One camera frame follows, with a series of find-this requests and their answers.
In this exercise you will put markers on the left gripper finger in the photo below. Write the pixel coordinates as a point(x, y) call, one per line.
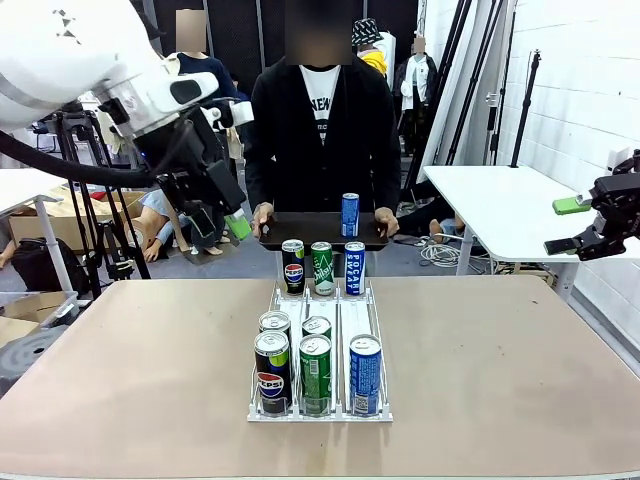
point(200, 222)
point(227, 187)

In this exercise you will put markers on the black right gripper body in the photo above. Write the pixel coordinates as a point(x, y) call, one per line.
point(622, 200)

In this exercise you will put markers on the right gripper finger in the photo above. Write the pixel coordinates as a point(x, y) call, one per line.
point(567, 205)
point(562, 246)

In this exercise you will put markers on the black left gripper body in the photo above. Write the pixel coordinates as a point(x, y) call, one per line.
point(175, 145)

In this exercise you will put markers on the dark brown serving tray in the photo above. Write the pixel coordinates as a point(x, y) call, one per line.
point(310, 230)

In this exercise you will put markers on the blue Pocari Sweat can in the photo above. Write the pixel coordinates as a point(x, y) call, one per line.
point(366, 380)
point(355, 272)
point(350, 215)

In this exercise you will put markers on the black Pepsi can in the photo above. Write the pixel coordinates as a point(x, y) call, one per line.
point(294, 272)
point(274, 321)
point(272, 380)

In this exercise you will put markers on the person's left forearm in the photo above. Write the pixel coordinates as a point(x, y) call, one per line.
point(390, 190)

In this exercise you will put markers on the person's right forearm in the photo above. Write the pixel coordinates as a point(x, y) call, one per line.
point(255, 187)

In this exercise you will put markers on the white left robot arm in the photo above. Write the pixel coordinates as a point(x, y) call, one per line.
point(60, 65)

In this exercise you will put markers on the person in black cardigan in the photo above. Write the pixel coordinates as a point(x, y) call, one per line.
point(280, 125)

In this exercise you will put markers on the person's right hand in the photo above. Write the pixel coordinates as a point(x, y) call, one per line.
point(261, 215)

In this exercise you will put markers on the person's left hand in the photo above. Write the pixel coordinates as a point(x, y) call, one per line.
point(389, 220)

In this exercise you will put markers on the floor dummy light blue shirt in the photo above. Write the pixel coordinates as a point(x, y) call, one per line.
point(155, 205)

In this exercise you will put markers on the white table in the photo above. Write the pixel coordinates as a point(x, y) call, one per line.
point(20, 187)
point(500, 200)

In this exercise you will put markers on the upright black light stand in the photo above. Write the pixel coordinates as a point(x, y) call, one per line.
point(525, 110)

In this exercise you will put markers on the green Chilsung can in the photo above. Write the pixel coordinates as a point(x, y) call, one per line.
point(322, 272)
point(316, 326)
point(315, 380)

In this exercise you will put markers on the seated figure black clothes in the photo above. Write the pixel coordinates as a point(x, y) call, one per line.
point(425, 197)

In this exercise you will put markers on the grey plastic crate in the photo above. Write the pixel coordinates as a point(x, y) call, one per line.
point(60, 307)

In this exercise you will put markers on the black backpack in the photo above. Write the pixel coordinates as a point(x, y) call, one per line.
point(40, 265)

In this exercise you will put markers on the leaning black stand poles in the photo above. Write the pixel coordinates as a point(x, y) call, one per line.
point(462, 75)

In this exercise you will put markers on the clear acrylic can rack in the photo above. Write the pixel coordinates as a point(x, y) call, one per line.
point(357, 312)

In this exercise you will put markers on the black white bucket hat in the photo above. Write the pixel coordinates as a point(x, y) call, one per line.
point(364, 31)

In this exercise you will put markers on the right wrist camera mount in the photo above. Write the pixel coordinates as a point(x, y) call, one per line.
point(620, 160)

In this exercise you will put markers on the black camera tripod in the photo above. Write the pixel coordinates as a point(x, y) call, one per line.
point(115, 250)

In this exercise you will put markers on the grey slotted rail panel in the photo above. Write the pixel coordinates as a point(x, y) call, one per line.
point(607, 330)

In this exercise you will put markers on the dark grey round base plate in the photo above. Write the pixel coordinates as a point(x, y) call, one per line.
point(25, 355)

